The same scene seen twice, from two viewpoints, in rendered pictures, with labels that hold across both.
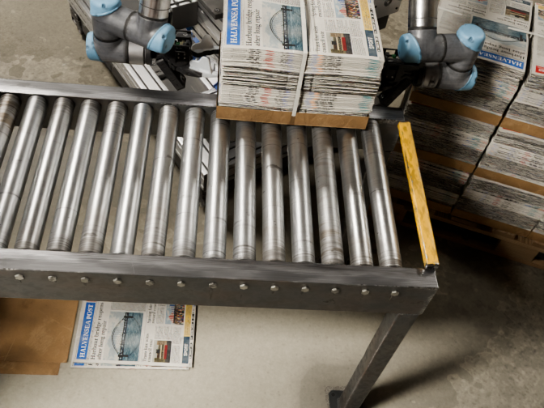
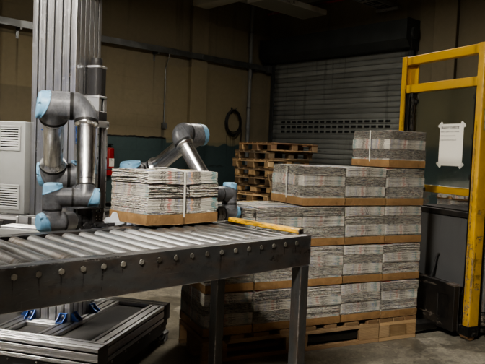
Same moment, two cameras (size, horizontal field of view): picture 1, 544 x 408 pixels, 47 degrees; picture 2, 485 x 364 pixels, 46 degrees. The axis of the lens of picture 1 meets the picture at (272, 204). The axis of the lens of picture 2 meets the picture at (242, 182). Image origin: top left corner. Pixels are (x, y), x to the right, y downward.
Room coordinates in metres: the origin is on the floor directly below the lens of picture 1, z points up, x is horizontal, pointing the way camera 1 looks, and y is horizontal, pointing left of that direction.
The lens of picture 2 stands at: (-1.00, 1.13, 1.12)
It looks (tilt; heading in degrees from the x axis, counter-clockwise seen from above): 3 degrees down; 326
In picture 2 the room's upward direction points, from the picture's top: 2 degrees clockwise
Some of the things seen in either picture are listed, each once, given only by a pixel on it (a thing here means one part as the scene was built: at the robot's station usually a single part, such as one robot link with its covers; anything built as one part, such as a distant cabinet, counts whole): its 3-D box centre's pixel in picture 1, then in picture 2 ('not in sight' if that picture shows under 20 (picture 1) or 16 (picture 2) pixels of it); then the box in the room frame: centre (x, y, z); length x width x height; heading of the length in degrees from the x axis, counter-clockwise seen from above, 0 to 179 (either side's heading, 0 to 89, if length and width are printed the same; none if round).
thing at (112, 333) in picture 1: (138, 324); not in sight; (0.90, 0.36, 0.01); 0.37 x 0.28 x 0.01; 99
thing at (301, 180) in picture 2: not in sight; (307, 184); (1.62, -1.10, 0.95); 0.38 x 0.29 x 0.23; 172
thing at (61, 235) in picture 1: (75, 174); (97, 248); (0.88, 0.46, 0.77); 0.47 x 0.05 x 0.05; 9
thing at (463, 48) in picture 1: (460, 47); (227, 193); (1.43, -0.42, 0.91); 0.11 x 0.08 x 0.11; 107
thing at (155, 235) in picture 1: (161, 179); (145, 243); (0.91, 0.26, 0.77); 0.47 x 0.05 x 0.05; 9
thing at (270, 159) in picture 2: not in sight; (274, 179); (7.11, -5.02, 0.65); 1.33 x 0.94 x 1.30; 103
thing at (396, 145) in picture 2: not in sight; (383, 231); (1.52, -1.68, 0.65); 0.39 x 0.30 x 1.29; 171
